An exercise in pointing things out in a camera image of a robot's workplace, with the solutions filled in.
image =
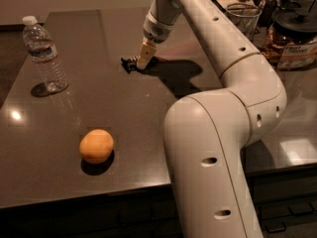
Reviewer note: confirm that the wire mesh cup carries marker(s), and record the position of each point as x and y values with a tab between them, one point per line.
247	27

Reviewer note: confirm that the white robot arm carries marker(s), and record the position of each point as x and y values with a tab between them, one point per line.
204	132

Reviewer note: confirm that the clear plastic water bottle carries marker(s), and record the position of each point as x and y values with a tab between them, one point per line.
41	48

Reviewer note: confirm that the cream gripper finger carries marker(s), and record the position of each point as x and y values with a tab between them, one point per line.
147	52

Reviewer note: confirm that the black drawer handle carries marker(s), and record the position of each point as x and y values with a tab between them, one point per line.
301	209
275	227

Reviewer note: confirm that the black drawer handle upper right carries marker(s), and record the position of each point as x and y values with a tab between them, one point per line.
301	209

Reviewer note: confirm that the glass jar of nuts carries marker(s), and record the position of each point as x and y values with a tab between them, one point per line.
269	9

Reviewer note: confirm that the orange fruit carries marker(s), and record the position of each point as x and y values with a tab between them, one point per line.
96	146

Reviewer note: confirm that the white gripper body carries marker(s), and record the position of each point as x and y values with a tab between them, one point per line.
158	30

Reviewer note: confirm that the black drawer handle lower right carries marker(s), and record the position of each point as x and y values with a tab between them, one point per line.
275	227

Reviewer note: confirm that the snack jar with black lid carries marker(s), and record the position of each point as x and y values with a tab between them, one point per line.
291	40

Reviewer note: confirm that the black rxbar chocolate bar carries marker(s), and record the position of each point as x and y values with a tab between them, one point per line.
131	64

